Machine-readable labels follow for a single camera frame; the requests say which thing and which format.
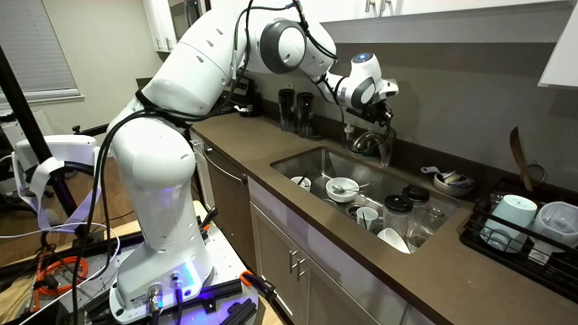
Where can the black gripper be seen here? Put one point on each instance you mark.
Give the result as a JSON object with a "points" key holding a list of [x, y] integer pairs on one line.
{"points": [[375, 109]]}

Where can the chrome kitchen faucet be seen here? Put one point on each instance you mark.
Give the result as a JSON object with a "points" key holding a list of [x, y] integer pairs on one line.
{"points": [[382, 153]]}

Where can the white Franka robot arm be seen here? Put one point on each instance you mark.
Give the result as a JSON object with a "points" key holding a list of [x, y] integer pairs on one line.
{"points": [[157, 169]]}

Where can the blue white dish brush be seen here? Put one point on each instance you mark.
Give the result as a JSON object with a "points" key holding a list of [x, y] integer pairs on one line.
{"points": [[437, 172]]}

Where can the blender cup black lid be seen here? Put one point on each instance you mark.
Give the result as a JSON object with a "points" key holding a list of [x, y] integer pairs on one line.
{"points": [[417, 194]]}

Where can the large metal spoon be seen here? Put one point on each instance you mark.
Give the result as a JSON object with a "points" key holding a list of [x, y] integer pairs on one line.
{"points": [[344, 189]]}

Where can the stainless steel sink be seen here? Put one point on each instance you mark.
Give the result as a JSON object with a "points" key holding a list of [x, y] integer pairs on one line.
{"points": [[314, 163]]}

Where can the glass jar in sink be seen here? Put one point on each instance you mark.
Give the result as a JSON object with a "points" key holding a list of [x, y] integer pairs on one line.
{"points": [[399, 203]]}

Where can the white brush holder bowl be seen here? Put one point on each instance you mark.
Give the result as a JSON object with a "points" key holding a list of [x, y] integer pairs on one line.
{"points": [[456, 189]]}

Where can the white mug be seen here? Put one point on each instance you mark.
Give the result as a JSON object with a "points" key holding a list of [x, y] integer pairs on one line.
{"points": [[366, 218]]}

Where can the small white cup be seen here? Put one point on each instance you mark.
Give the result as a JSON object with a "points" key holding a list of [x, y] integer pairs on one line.
{"points": [[301, 183]]}

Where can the clear glass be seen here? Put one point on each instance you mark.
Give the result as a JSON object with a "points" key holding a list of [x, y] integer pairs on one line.
{"points": [[435, 218]]}

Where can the long white upper cabinet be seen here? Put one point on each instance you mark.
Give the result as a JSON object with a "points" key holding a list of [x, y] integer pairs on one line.
{"points": [[453, 24]]}

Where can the white plate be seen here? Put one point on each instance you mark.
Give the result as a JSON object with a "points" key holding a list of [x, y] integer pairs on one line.
{"points": [[393, 239]]}

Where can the wooden spatula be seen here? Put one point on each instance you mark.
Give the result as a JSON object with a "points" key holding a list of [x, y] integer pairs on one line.
{"points": [[520, 156]]}

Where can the black stove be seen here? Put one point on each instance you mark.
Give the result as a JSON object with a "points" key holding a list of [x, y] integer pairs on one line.
{"points": [[249, 102]]}

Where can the teal cup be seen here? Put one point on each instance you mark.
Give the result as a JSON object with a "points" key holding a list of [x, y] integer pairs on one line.
{"points": [[512, 214]]}

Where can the black dish rack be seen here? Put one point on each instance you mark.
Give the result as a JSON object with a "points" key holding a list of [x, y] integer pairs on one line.
{"points": [[482, 246]]}

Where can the dark metal ladle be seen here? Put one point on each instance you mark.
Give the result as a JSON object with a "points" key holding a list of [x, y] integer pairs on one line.
{"points": [[536, 174]]}

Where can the grey sink base cabinet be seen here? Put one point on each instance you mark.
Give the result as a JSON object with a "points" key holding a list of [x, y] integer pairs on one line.
{"points": [[337, 283]]}

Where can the brown dishwasher panel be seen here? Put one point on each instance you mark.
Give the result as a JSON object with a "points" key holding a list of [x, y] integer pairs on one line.
{"points": [[232, 205]]}

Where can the white plastic container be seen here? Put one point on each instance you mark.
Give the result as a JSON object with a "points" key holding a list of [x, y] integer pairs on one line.
{"points": [[558, 223]]}

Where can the robot mounting table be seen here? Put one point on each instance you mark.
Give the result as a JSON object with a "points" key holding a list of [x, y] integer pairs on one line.
{"points": [[232, 254]]}

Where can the orange black hand tool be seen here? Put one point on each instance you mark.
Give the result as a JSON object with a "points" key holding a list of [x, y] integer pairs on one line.
{"points": [[249, 279]]}

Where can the black clamp bar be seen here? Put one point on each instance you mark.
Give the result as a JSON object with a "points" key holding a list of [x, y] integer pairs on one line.
{"points": [[227, 292]]}

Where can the microwave oven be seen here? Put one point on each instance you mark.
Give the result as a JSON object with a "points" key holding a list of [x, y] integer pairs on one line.
{"points": [[178, 12]]}

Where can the narrow white upper cabinet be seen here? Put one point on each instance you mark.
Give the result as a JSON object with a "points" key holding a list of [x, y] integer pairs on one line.
{"points": [[158, 24]]}

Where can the window blind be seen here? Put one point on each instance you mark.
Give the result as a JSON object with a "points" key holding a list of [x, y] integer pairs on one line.
{"points": [[30, 42]]}

